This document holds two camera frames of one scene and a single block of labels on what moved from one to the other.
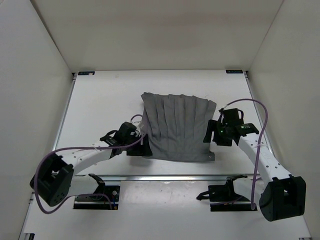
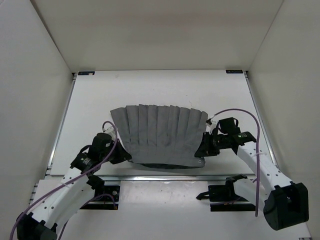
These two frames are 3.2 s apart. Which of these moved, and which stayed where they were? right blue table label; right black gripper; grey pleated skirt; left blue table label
Moved: right black gripper; grey pleated skirt
Stayed: left blue table label; right blue table label
